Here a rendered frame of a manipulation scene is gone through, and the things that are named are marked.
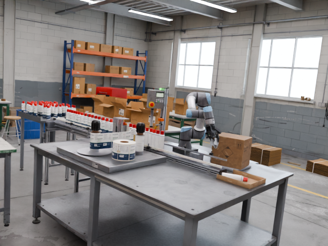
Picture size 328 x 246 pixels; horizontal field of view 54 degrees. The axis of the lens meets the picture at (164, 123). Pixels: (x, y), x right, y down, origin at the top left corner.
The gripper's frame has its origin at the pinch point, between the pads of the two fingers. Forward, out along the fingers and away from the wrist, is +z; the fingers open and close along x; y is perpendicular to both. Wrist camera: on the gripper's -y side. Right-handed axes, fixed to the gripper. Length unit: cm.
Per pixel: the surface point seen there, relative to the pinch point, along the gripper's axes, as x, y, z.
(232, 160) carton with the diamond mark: -0.4, -21.1, 14.6
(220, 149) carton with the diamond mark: -8.3, -18.8, 2.6
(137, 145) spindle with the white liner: -62, 32, -14
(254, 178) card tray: 22.5, -12.2, 31.1
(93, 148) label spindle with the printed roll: -86, 63, -18
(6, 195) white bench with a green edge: -182, 107, 11
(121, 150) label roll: -55, 58, -11
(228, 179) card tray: 14.3, 13.4, 26.8
